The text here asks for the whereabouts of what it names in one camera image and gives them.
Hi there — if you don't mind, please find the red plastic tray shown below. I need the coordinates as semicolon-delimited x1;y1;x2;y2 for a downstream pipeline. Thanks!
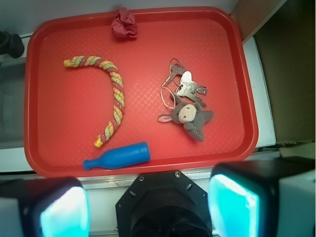
24;7;258;177

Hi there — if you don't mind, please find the grey plush animal keychain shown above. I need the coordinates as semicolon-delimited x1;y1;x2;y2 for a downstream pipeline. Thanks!
158;102;214;142

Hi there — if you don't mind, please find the blue plastic bottle toy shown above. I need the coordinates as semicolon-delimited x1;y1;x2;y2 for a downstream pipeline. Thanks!
83;142;151;170

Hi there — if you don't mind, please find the brown cardboard box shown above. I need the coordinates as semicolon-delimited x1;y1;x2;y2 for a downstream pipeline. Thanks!
231;0;316;158

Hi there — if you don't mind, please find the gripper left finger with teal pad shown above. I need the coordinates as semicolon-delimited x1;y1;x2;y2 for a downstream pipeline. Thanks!
0;177;91;237

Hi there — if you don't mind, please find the black knob at left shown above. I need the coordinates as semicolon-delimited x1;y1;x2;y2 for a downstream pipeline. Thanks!
0;31;25;59

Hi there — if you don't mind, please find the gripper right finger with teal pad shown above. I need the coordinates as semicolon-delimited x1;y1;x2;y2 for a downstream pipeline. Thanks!
208;157;316;237

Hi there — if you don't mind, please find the silver key bunch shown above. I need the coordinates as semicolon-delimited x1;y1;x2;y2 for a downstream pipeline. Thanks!
162;58;208;108

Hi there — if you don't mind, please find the multicolored twisted rope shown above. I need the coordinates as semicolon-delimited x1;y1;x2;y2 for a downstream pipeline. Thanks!
63;55;125;149

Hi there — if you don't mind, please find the crumpled dark red paper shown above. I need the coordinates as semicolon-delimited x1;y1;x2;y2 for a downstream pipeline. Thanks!
111;7;138;39

